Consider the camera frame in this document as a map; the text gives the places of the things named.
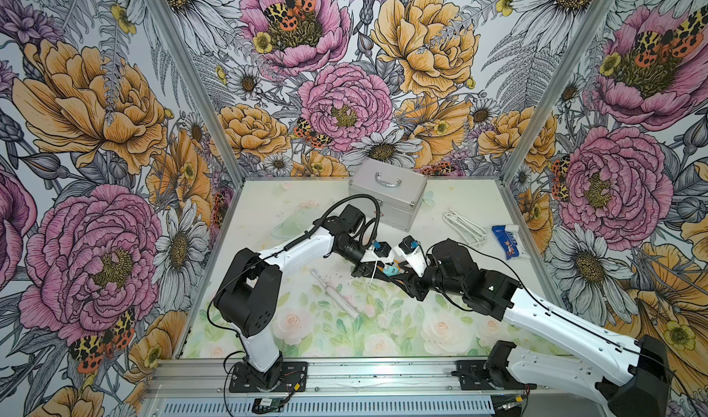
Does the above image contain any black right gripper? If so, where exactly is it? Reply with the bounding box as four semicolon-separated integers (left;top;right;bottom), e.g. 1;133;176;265
388;256;466;303

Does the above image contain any teal USB charger plug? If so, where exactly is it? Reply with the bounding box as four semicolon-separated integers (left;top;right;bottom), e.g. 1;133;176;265
383;266;400;277

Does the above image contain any white electric toothbrush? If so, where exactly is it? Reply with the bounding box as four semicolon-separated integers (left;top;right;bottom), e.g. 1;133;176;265
310;269;361;319

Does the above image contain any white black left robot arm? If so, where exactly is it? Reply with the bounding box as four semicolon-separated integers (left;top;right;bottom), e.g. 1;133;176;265
207;194;385;391

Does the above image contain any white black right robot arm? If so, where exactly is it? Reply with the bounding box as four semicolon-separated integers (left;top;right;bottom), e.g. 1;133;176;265
371;236;672;416

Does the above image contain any clear green plastic bowl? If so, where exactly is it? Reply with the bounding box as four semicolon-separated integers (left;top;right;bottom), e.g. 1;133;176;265
270;208;324;241

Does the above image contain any silver aluminium first aid case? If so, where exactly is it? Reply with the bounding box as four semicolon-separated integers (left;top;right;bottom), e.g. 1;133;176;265
348;159;427;232

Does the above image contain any blue snack packet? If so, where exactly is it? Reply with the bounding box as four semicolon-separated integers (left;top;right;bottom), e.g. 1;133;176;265
492;225;521;260

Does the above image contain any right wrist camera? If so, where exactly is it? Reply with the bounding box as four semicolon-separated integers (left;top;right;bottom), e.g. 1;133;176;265
398;236;428;278

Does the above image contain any white power strip cable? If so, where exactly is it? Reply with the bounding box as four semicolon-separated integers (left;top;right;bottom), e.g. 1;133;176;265
441;208;490;252

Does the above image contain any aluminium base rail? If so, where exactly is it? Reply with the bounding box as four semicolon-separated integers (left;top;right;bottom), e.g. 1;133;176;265
137;355;626;417

